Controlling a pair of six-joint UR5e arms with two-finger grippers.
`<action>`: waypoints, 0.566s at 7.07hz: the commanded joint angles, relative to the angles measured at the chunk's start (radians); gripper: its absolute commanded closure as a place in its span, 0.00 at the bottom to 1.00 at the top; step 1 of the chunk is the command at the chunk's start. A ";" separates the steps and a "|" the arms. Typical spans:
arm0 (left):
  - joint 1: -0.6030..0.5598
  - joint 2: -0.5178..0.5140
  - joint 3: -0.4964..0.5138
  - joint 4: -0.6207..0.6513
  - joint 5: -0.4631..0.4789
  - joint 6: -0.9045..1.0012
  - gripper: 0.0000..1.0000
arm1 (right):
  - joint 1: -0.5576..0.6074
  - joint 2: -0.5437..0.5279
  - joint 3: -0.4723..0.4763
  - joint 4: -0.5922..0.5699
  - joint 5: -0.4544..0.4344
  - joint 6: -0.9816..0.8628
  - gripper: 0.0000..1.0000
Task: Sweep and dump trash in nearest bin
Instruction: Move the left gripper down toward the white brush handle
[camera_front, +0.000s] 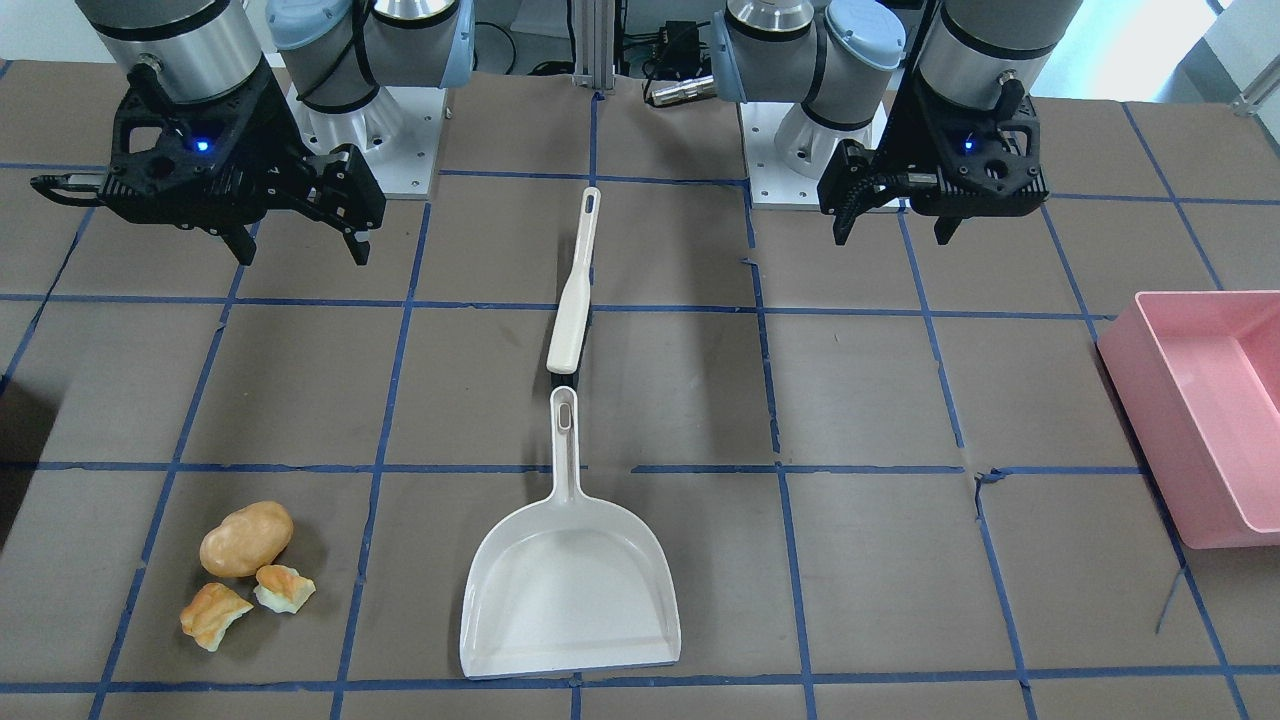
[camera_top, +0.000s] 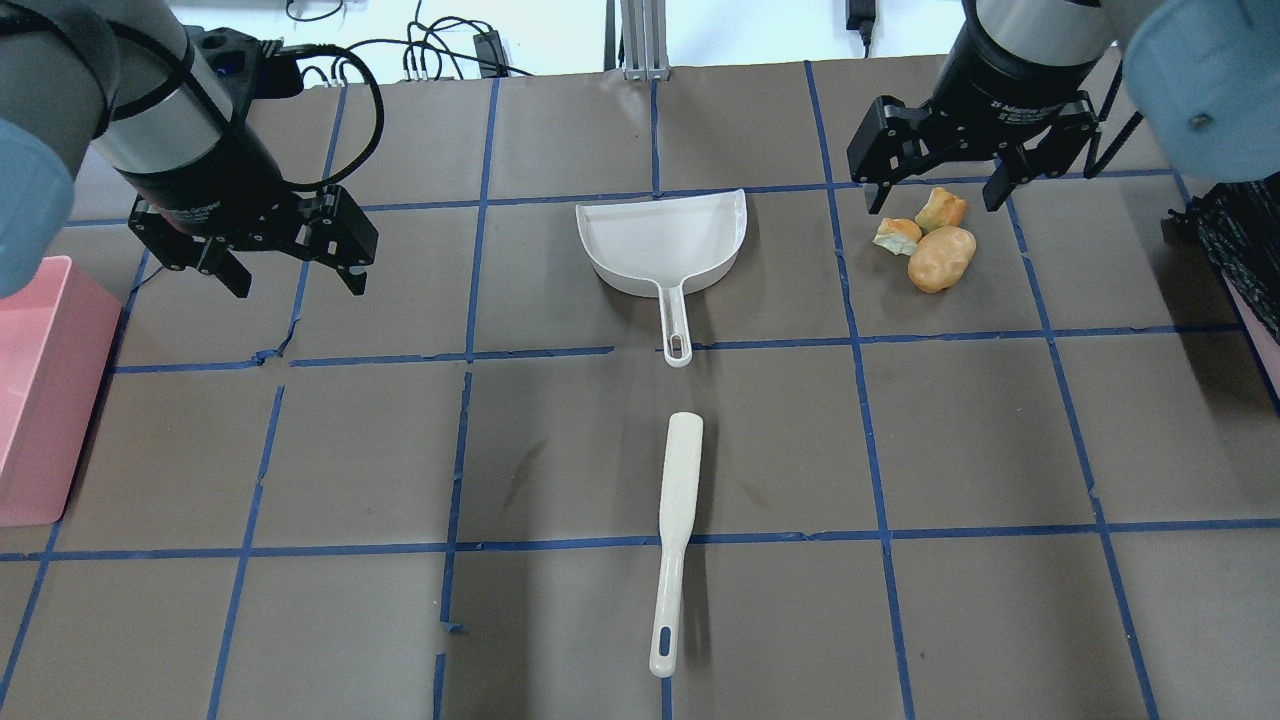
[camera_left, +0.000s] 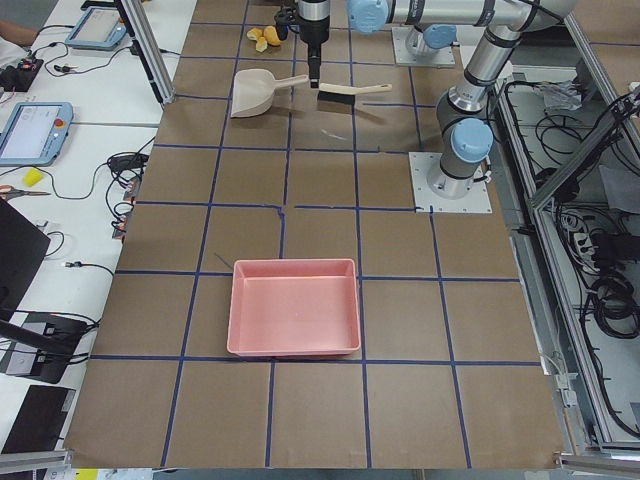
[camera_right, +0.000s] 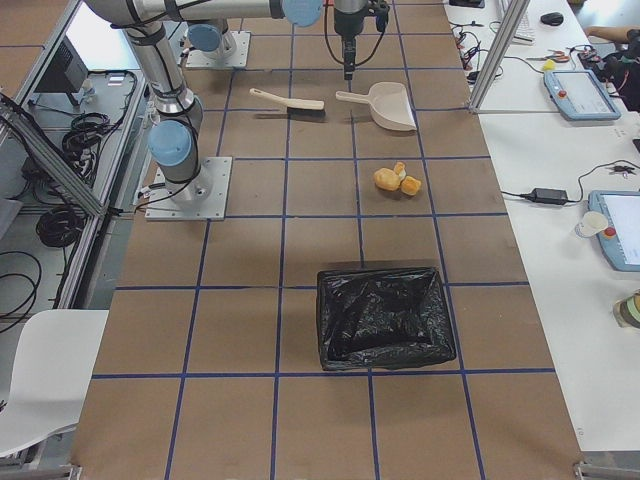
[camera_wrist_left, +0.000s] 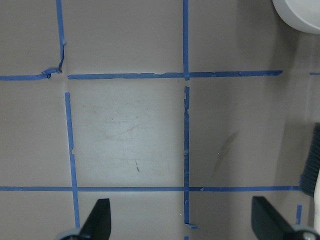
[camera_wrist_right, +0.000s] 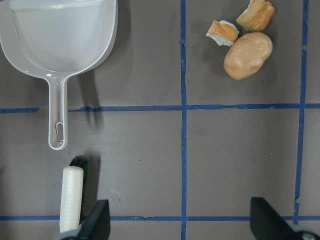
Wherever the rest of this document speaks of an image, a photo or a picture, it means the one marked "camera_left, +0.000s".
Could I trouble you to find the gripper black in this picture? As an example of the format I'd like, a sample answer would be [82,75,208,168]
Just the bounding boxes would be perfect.
[298,17,330,89]

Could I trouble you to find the teach pendant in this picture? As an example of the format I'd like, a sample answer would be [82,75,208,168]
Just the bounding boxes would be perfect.
[64,7,127,51]
[1,102,74,167]

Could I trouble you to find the black laptop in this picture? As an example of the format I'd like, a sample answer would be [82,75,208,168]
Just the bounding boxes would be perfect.
[0,200,50,321]

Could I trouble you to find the teach pendant near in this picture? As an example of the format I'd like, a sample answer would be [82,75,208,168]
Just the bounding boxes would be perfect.
[1,102,74,167]

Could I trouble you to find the yellow small object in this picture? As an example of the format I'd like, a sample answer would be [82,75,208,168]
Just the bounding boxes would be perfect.
[22,168,44,187]

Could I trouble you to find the orange handled scissors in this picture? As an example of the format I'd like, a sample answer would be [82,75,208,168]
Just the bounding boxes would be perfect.
[0,184,49,201]

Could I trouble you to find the orange peel piece white pith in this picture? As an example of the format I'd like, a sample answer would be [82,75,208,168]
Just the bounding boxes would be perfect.
[255,37,268,52]

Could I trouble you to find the pink plastic tray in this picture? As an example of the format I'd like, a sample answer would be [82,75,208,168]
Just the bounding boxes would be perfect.
[227,259,361,357]

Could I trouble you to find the beige hand brush black bristles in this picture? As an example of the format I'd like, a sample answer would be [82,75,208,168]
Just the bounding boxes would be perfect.
[317,83,393,105]

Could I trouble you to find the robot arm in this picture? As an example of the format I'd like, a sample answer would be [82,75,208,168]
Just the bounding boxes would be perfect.
[297,0,330,89]
[347,1,577,200]

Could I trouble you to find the beige plastic dustpan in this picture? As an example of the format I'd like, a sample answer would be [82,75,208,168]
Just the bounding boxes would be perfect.
[231,69,309,118]

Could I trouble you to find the teach pendant far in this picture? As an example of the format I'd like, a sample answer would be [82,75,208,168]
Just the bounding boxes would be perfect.
[64,7,127,51]

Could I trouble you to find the large orange peel piece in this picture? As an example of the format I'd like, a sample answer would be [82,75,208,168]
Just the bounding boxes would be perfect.
[263,25,282,47]

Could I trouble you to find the aluminium frame post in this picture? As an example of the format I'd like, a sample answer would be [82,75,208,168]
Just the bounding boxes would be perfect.
[114,0,175,106]

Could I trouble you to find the small orange peel piece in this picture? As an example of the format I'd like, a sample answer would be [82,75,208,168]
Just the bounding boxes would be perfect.
[247,28,266,43]

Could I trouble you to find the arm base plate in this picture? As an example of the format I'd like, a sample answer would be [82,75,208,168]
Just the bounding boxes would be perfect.
[409,152,492,214]
[392,24,457,68]

